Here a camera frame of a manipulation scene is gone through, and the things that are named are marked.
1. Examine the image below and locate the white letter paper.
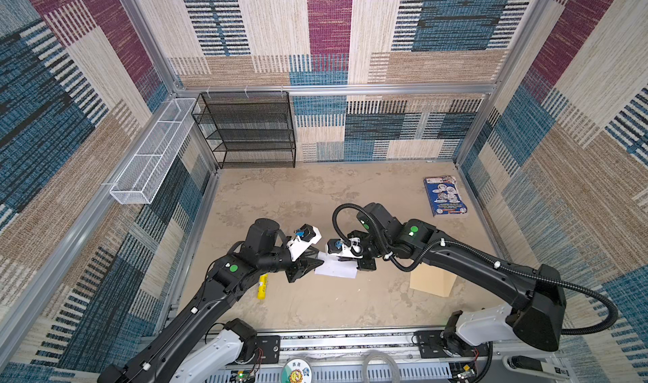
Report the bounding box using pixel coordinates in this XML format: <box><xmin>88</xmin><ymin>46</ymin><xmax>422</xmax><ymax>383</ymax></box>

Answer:
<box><xmin>315</xmin><ymin>251</ymin><xmax>358</xmax><ymax>279</ymax></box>

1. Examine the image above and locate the manila paper envelope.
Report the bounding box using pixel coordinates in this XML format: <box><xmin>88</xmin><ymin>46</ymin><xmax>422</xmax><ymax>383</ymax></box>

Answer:
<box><xmin>409</xmin><ymin>265</ymin><xmax>457</xmax><ymax>298</ymax></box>

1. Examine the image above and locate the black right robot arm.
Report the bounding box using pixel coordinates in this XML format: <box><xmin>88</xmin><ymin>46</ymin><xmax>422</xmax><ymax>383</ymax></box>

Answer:
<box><xmin>329</xmin><ymin>202</ymin><xmax>619</xmax><ymax>352</ymax></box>

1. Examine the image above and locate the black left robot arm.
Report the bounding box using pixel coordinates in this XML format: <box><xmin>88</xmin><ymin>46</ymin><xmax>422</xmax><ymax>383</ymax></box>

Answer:
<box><xmin>97</xmin><ymin>219</ymin><xmax>323</xmax><ymax>382</ymax></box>

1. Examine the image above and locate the yellow glue stick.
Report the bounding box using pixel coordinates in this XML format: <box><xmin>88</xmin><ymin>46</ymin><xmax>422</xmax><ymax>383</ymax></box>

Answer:
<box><xmin>258</xmin><ymin>274</ymin><xmax>268</xmax><ymax>300</ymax></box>

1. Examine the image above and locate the blue comic paperback book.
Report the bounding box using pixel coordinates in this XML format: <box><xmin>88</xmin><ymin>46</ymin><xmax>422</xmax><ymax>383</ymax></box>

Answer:
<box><xmin>424</xmin><ymin>175</ymin><xmax>467</xmax><ymax>216</ymax></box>

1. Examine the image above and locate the clear plastic tube loop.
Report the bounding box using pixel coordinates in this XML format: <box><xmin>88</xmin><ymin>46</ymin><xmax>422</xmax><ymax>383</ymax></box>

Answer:
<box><xmin>361</xmin><ymin>350</ymin><xmax>402</xmax><ymax>383</ymax></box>

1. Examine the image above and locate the white handheld device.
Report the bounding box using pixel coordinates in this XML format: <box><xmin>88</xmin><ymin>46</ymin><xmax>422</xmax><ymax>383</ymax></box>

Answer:
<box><xmin>502</xmin><ymin>355</ymin><xmax>571</xmax><ymax>381</ymax></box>

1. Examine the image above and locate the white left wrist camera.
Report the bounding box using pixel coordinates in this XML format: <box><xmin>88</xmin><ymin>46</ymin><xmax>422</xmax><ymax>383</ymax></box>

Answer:
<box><xmin>286</xmin><ymin>224</ymin><xmax>322</xmax><ymax>262</ymax></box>

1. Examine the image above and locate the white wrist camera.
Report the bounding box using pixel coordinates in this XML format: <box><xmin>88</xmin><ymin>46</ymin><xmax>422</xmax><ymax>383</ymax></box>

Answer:
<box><xmin>327</xmin><ymin>237</ymin><xmax>364</xmax><ymax>260</ymax></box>
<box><xmin>286</xmin><ymin>224</ymin><xmax>322</xmax><ymax>262</ymax></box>

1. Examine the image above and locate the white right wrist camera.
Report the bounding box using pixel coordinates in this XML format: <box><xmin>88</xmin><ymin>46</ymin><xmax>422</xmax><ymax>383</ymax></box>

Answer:
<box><xmin>327</xmin><ymin>237</ymin><xmax>364</xmax><ymax>260</ymax></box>

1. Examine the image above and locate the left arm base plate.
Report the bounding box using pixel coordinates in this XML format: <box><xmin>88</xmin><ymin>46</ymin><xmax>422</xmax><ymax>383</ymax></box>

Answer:
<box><xmin>238</xmin><ymin>335</ymin><xmax>281</xmax><ymax>365</ymax></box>

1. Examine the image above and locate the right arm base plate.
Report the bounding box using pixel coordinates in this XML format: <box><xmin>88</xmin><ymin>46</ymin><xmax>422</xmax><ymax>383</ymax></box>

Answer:
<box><xmin>412</xmin><ymin>329</ymin><xmax>490</xmax><ymax>359</ymax></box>

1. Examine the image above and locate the black wire mesh shelf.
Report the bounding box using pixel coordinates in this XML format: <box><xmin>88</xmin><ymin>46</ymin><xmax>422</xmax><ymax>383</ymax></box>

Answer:
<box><xmin>192</xmin><ymin>91</ymin><xmax>297</xmax><ymax>170</ymax></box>

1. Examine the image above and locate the white wire mesh basket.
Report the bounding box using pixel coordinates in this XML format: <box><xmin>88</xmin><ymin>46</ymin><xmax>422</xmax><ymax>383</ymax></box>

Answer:
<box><xmin>110</xmin><ymin>99</ymin><xmax>197</xmax><ymax>205</ymax></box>

